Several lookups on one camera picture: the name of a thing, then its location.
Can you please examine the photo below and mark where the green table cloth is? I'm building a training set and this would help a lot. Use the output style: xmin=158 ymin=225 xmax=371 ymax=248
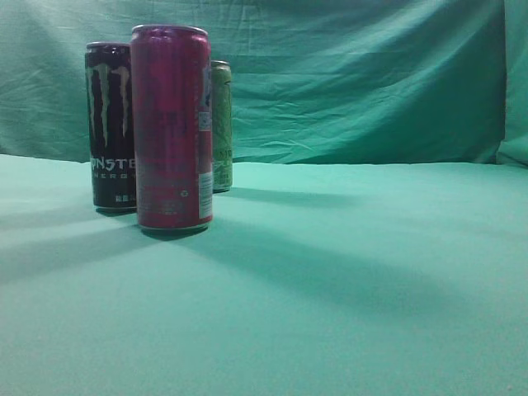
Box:
xmin=1 ymin=156 xmax=527 ymax=395

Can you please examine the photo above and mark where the green backdrop cloth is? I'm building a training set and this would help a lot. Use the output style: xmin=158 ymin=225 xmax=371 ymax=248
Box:
xmin=1 ymin=1 xmax=517 ymax=164

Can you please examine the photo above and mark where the light green energy can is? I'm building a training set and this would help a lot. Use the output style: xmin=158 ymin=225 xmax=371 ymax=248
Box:
xmin=211 ymin=60 xmax=233 ymax=193

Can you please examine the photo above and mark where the pink energy drink can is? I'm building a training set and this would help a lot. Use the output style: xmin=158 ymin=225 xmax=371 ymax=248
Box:
xmin=130 ymin=25 xmax=213 ymax=231

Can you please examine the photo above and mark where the black Monster energy can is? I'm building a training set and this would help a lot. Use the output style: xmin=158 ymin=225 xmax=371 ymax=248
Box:
xmin=85 ymin=42 xmax=136 ymax=212

